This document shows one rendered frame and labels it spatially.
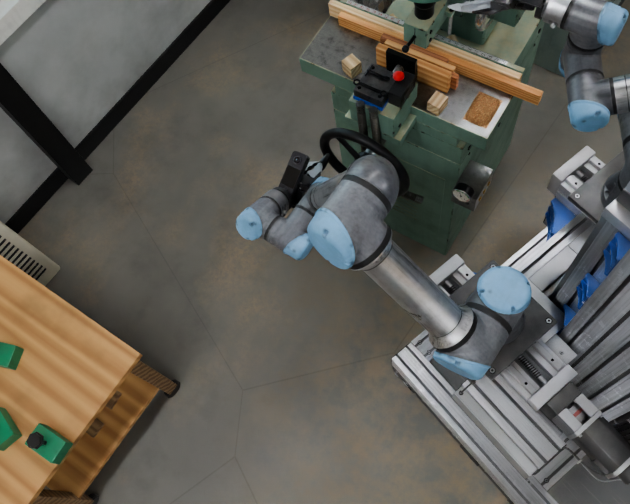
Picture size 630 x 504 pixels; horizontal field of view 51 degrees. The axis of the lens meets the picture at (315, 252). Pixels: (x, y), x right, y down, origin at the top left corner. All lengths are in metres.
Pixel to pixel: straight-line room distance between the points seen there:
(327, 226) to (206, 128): 1.87
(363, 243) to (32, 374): 1.31
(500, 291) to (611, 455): 0.50
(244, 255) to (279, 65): 0.95
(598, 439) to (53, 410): 1.53
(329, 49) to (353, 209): 0.85
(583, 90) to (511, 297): 0.45
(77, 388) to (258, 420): 0.70
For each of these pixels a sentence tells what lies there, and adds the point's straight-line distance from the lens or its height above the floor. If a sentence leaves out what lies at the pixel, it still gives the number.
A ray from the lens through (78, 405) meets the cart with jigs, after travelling 2.17.
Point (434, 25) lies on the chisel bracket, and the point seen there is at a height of 1.05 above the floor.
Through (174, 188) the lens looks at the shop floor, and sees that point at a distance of 2.94.
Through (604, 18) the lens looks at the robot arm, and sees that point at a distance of 1.47.
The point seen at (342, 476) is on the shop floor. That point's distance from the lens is 2.46.
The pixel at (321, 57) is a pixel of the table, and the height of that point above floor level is 0.90.
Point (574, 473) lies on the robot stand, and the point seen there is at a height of 0.21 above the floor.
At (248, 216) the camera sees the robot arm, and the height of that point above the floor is 1.00.
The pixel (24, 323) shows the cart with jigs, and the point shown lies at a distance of 2.33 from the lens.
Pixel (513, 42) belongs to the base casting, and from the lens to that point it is 2.16.
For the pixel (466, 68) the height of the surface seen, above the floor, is 0.94.
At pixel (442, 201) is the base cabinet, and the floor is 0.44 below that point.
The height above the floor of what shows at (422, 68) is 0.96.
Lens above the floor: 2.45
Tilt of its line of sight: 66 degrees down
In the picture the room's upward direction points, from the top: 17 degrees counter-clockwise
